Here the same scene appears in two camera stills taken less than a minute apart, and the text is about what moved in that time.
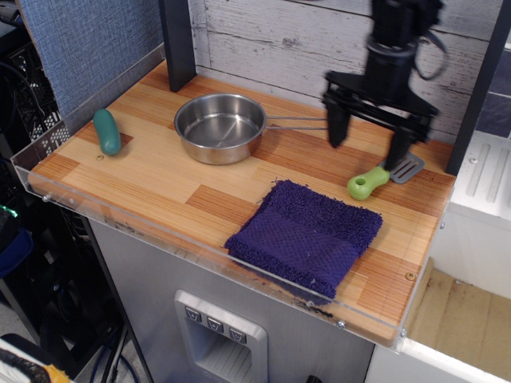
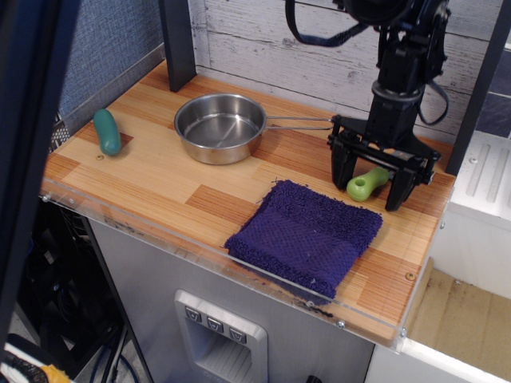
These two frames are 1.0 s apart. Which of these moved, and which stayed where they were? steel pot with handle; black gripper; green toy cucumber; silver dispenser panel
Moved: black gripper
Stayed: steel pot with handle; green toy cucumber; silver dispenser panel
